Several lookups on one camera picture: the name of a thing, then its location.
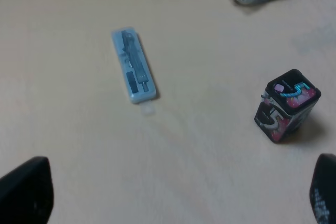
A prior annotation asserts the black gum box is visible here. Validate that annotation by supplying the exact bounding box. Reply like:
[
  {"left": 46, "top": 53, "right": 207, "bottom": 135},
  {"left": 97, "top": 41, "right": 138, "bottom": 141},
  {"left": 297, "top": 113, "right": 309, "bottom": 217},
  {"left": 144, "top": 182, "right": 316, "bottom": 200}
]
[{"left": 254, "top": 69, "right": 321, "bottom": 143}]

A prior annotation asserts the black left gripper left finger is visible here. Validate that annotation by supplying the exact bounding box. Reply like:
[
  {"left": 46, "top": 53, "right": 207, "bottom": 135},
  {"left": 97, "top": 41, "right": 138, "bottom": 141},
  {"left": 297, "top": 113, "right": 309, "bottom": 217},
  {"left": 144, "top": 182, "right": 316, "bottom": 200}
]
[{"left": 1, "top": 156, "right": 54, "bottom": 223}]

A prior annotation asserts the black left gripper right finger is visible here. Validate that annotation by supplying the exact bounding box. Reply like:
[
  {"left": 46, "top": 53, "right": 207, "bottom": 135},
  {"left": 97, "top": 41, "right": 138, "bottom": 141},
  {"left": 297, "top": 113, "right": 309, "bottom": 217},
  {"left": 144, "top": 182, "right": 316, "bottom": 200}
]
[{"left": 309, "top": 153, "right": 335, "bottom": 224}]

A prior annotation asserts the clear blue compass case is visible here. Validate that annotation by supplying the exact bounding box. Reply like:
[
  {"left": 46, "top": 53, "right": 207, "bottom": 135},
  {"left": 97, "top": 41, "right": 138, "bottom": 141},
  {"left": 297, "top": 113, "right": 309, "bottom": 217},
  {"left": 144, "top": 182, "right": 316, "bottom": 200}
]
[{"left": 111, "top": 27, "right": 158, "bottom": 116}]

